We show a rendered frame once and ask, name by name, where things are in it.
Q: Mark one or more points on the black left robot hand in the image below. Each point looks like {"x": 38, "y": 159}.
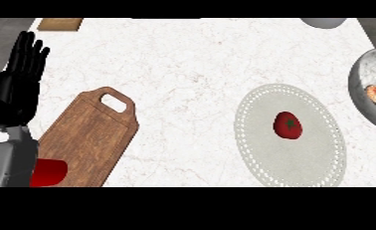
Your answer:
{"x": 21, "y": 74}

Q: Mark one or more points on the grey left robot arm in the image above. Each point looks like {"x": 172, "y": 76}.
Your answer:
{"x": 17, "y": 156}

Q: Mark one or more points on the grey oval placemat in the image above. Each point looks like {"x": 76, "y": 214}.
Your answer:
{"x": 299, "y": 152}

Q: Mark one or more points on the small grey bowl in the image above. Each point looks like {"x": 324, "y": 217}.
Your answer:
{"x": 324, "y": 22}

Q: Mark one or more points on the grey metal bowl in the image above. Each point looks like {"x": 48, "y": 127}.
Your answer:
{"x": 361, "y": 84}

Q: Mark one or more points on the tan wooden block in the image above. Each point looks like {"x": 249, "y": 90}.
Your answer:
{"x": 60, "y": 24}

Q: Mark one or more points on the brown wooden cutting board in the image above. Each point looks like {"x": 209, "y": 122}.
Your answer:
{"x": 86, "y": 137}

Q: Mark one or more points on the red bell pepper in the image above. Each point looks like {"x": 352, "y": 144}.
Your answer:
{"x": 48, "y": 173}

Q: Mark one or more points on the red tomato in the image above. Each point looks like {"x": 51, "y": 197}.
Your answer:
{"x": 288, "y": 125}

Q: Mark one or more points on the orange food piece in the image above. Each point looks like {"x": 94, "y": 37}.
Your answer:
{"x": 372, "y": 93}

